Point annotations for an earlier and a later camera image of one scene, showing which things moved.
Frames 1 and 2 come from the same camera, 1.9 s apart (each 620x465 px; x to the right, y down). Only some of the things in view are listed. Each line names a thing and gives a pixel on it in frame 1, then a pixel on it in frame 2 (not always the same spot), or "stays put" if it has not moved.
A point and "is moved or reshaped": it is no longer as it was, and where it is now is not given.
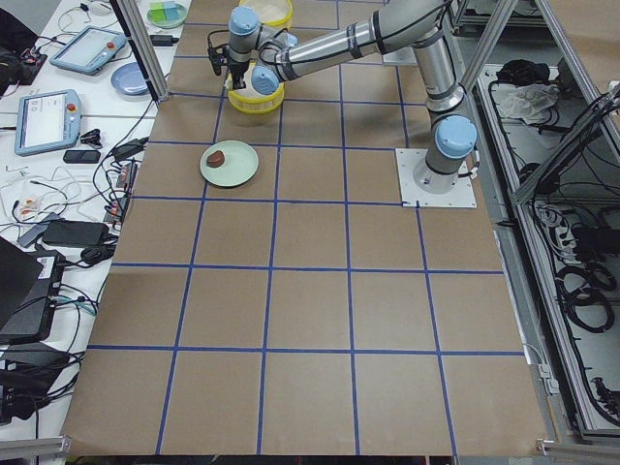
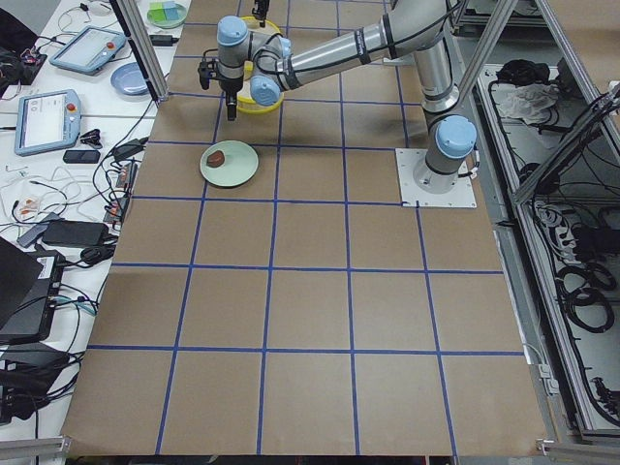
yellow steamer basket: [251, 100] stays put
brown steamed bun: [215, 159] stays put
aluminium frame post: [143, 47] stays put
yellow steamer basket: [275, 13] is moved or reshaped
